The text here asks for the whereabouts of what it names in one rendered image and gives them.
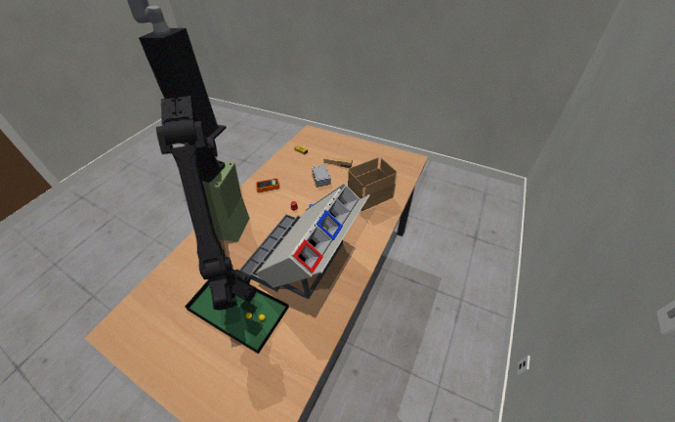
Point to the blue square band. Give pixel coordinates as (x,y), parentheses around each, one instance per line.
(321,219)

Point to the red rectangular frame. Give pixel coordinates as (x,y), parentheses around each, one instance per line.
(300,249)

